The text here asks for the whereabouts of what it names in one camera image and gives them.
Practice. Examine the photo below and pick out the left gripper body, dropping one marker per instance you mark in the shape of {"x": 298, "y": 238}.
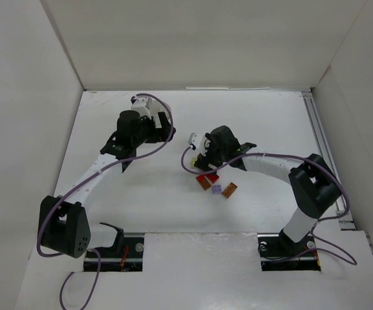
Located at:
{"x": 159, "y": 130}

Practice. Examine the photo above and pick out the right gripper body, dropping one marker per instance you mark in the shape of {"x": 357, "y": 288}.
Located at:
{"x": 205, "y": 160}

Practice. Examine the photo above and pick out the light yellow lego brick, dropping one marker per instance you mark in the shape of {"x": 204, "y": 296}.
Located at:
{"x": 193, "y": 161}

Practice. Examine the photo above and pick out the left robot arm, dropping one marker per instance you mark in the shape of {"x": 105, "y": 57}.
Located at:
{"x": 64, "y": 226}

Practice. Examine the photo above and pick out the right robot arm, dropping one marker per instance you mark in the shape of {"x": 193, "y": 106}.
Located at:
{"x": 312, "y": 182}

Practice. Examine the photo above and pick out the red lego brick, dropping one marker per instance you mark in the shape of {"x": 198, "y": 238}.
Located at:
{"x": 208, "y": 178}

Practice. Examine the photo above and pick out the brown lego plate left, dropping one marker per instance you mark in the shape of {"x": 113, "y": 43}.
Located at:
{"x": 204, "y": 183}

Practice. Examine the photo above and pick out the brown lego plate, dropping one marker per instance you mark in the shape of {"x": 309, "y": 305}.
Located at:
{"x": 204, "y": 183}
{"x": 229, "y": 190}

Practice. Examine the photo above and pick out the lavender 2x2 lego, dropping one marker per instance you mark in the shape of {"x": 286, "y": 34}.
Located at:
{"x": 216, "y": 189}

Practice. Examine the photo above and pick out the brown lego plate right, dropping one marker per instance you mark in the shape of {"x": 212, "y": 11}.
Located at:
{"x": 229, "y": 190}

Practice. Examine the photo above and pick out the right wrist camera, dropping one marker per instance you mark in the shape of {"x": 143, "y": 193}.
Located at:
{"x": 195, "y": 140}

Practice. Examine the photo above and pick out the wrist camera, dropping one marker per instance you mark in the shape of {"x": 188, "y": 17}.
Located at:
{"x": 143, "y": 105}
{"x": 195, "y": 140}

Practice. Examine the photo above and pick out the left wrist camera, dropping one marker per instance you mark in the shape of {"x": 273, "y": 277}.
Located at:
{"x": 143, "y": 105}

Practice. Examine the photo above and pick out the aluminium rail right side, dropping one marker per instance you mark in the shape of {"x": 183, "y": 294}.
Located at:
{"x": 346, "y": 222}

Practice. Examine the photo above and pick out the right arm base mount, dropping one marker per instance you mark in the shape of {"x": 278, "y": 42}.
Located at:
{"x": 279, "y": 253}

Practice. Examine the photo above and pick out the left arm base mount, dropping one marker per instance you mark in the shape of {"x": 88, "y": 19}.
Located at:
{"x": 117, "y": 250}

